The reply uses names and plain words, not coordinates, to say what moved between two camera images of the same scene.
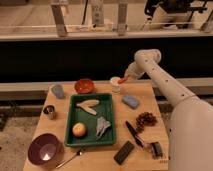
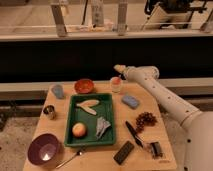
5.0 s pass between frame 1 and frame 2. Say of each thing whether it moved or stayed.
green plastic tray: stayed
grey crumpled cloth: stayed
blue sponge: stayed
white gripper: moved
